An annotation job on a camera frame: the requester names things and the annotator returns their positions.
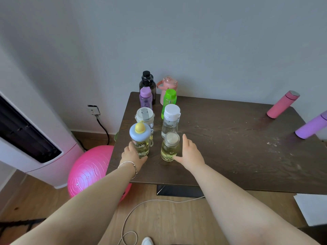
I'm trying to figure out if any person's right hand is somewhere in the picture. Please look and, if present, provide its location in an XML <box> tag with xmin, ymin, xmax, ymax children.
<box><xmin>173</xmin><ymin>134</ymin><xmax>206</xmax><ymax>172</ymax></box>

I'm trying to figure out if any person's left hand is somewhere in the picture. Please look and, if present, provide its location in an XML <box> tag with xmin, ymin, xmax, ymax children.
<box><xmin>119</xmin><ymin>141</ymin><xmax>148</xmax><ymax>171</ymax></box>

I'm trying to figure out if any yellow glass jar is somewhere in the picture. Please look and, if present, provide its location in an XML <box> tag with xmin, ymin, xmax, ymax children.
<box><xmin>160</xmin><ymin>132</ymin><xmax>180</xmax><ymax>162</ymax></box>

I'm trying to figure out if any cartoon bottle yellow cap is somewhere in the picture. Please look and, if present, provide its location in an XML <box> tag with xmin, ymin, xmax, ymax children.
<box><xmin>129</xmin><ymin>121</ymin><xmax>154</xmax><ymax>158</ymax></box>

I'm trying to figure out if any clear cup flip lid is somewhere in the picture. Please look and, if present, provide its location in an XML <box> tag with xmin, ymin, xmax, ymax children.
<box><xmin>135</xmin><ymin>107</ymin><xmax>155</xmax><ymax>130</ymax></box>

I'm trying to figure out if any clear bottle white cap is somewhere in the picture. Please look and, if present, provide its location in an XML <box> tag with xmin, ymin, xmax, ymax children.
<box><xmin>161</xmin><ymin>104</ymin><xmax>181</xmax><ymax>139</ymax></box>

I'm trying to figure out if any translucent purple bottle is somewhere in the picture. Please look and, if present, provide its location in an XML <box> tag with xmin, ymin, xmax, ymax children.
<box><xmin>139</xmin><ymin>86</ymin><xmax>153</xmax><ymax>110</ymax></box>

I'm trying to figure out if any green translucent bottle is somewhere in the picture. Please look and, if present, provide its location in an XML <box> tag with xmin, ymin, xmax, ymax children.
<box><xmin>161</xmin><ymin>89</ymin><xmax>177</xmax><ymax>120</ymax></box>

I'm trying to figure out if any pink handled bottle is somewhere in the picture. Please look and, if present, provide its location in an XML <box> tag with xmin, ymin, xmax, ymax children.
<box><xmin>156</xmin><ymin>76</ymin><xmax>178</xmax><ymax>106</ymax></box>

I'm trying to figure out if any black bottle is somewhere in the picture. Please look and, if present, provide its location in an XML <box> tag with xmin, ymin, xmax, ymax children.
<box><xmin>139</xmin><ymin>70</ymin><xmax>157</xmax><ymax>105</ymax></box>

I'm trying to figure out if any pink thermos flask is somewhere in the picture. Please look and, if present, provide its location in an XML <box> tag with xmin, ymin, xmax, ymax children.
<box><xmin>266</xmin><ymin>90</ymin><xmax>300</xmax><ymax>119</ymax></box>

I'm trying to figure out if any purple thermos flask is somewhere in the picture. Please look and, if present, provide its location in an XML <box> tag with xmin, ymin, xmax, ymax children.
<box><xmin>295</xmin><ymin>110</ymin><xmax>327</xmax><ymax>140</ymax></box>

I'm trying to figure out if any person's right forearm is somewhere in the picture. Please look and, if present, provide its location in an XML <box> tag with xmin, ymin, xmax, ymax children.
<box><xmin>191</xmin><ymin>163</ymin><xmax>320</xmax><ymax>245</ymax></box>

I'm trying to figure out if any person's left forearm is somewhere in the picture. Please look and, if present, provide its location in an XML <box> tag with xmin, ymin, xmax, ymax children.
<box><xmin>10</xmin><ymin>163</ymin><xmax>138</xmax><ymax>245</ymax></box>

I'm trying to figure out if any black table base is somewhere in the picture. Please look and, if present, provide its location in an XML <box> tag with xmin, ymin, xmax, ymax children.
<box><xmin>156</xmin><ymin>184</ymin><xmax>205</xmax><ymax>199</ymax></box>

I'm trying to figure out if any dark wooden table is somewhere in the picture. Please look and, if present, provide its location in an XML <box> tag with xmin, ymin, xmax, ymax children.
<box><xmin>106</xmin><ymin>92</ymin><xmax>327</xmax><ymax>196</ymax></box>

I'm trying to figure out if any pink exercise ball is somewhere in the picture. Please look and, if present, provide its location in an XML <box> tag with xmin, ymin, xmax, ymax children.
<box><xmin>67</xmin><ymin>145</ymin><xmax>133</xmax><ymax>202</ymax></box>

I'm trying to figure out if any white tower air conditioner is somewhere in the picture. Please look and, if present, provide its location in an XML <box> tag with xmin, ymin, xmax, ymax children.
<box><xmin>0</xmin><ymin>46</ymin><xmax>85</xmax><ymax>189</ymax></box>

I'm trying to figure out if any white side table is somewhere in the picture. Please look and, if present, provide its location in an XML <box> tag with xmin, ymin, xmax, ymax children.
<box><xmin>293</xmin><ymin>193</ymin><xmax>327</xmax><ymax>227</ymax></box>

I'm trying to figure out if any thin metal bracelet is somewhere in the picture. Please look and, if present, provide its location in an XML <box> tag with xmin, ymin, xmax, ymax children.
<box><xmin>117</xmin><ymin>161</ymin><xmax>138</xmax><ymax>180</ymax></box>

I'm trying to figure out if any black power cable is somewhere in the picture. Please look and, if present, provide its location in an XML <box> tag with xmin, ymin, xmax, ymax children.
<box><xmin>75</xmin><ymin>114</ymin><xmax>110</xmax><ymax>152</ymax></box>

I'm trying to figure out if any white cable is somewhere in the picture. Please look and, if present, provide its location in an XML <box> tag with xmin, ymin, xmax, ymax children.
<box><xmin>118</xmin><ymin>196</ymin><xmax>205</xmax><ymax>245</ymax></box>

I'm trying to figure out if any dark wooden bench black frame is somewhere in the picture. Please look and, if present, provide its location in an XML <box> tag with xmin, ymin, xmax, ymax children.
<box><xmin>297</xmin><ymin>224</ymin><xmax>327</xmax><ymax>245</ymax></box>

